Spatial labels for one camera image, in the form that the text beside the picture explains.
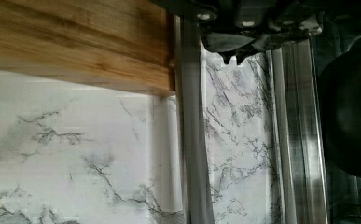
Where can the bamboo cutting board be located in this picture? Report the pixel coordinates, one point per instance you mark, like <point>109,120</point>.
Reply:
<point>116,44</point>

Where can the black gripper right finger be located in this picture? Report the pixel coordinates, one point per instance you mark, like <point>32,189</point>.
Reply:
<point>274,41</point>

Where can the black round pan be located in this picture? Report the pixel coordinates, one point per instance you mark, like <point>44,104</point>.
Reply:
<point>339,90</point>

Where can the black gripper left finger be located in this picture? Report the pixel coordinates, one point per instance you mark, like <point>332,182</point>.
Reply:
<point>238,45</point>

